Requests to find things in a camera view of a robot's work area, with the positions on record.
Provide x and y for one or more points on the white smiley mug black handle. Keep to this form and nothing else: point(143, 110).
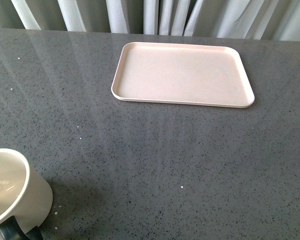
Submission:
point(25, 198)

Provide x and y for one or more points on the pale pink rectangular tray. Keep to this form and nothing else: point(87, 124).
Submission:
point(182, 74)

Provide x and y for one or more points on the white pleated curtain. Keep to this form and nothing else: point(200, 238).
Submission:
point(236, 19)

